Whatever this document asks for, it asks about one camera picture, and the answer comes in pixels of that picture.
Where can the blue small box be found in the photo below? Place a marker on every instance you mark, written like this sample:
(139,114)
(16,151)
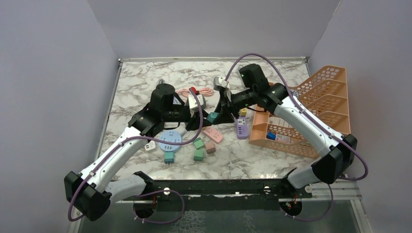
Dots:
(271,136)

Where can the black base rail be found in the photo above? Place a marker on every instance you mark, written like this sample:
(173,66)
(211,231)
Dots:
(215,195)

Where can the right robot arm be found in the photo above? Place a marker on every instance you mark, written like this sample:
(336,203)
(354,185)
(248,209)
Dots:
(336,151)

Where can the orange plastic file rack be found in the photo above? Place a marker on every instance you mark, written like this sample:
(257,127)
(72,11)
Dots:
(325,95)

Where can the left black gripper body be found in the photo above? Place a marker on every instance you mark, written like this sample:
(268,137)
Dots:
(181,115)

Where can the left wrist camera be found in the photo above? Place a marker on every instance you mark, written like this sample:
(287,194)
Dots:
(195,105)

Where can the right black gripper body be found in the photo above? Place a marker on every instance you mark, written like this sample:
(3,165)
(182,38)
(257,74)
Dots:
(240,100)

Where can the teal plug adapter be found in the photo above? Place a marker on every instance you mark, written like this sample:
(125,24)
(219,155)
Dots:
(212,116)
(169,157)

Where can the pink power strip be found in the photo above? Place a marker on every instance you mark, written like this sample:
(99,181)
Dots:
(212,134)

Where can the green plug adapter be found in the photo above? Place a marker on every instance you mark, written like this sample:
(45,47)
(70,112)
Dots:
(198,155)
(198,143)

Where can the purple power strip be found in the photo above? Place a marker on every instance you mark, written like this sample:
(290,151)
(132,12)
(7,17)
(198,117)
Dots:
(242,128)

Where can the yellow plug adapter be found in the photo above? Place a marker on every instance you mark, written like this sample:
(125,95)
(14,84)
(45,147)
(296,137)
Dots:
(243,112)

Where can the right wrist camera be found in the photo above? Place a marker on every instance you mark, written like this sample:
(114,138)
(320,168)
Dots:
(220,84)

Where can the pink plug adapter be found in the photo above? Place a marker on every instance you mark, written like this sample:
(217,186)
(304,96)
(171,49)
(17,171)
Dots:
(210,147)

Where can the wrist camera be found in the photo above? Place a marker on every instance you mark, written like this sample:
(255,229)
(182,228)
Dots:
(195,105)
(220,84)

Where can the round blue power strip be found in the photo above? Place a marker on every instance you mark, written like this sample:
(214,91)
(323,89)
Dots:
(171,136)

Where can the white power strip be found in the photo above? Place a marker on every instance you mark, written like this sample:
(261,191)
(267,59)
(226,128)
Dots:
(150,146)

